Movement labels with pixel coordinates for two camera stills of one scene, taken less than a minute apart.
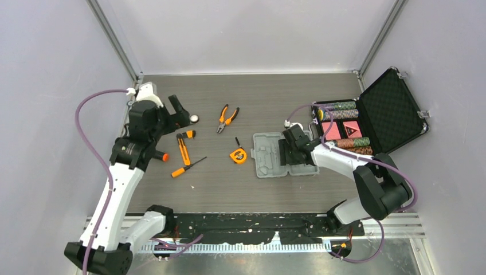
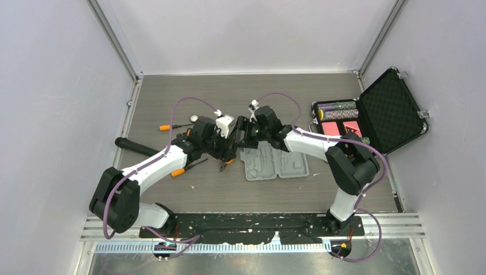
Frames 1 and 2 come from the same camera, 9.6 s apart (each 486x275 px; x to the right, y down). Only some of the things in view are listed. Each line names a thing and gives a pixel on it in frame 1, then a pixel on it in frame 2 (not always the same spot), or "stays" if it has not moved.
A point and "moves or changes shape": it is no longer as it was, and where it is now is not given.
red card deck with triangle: x=352 y=129 stays
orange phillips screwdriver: x=179 y=171 stays
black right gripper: x=285 y=158 -> x=242 y=125
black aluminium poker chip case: x=384 y=116 stays
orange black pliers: x=222 y=123 moves or changes shape
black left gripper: x=180 y=119 -> x=224 y=153
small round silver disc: x=193 y=118 stays
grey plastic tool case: x=266 y=153 moves or changes shape
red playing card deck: x=332 y=133 stays
